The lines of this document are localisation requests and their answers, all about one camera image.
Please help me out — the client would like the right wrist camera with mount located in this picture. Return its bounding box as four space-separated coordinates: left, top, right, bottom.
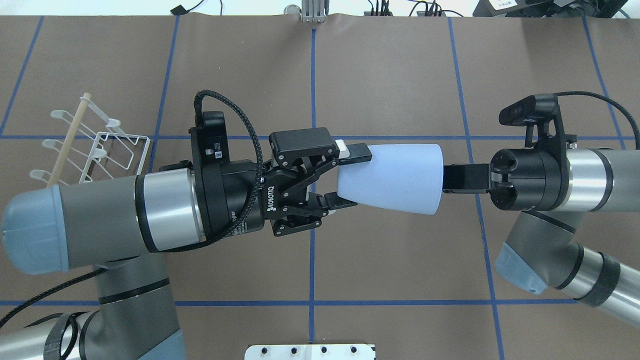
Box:
498 93 578 149

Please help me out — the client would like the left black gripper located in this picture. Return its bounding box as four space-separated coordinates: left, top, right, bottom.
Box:
190 127 373 238

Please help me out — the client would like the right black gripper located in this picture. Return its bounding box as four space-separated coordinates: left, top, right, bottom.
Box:
442 149 569 211

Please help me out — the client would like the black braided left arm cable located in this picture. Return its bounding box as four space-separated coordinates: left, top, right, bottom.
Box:
0 90 265 326

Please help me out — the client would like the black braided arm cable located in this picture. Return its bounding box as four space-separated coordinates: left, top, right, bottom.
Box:
555 91 640 150
0 90 265 326

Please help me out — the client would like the small black adapter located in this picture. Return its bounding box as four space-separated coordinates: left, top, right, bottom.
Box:
170 4 189 16

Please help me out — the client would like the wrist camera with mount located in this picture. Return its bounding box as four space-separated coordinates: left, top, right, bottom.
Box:
498 93 578 149
189 111 231 167

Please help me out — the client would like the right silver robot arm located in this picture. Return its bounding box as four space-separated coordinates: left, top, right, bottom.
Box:
443 146 639 327

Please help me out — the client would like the white wire cup holder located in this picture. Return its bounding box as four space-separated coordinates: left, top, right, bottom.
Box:
29 93 153 186

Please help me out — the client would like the orange black usb hub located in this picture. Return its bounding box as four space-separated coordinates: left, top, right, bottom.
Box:
363 0 446 18

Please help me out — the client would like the light blue plastic cup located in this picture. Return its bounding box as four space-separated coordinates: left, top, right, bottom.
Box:
337 143 444 215

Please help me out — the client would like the aluminium frame post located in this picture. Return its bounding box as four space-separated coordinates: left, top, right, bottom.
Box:
300 0 330 23

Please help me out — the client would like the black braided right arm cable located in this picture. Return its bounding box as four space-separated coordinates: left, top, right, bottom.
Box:
555 91 640 150

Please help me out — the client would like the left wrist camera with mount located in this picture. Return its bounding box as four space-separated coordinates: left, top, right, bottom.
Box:
189 111 231 167

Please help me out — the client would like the white camera mast pedestal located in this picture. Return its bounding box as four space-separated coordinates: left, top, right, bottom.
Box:
244 343 377 360

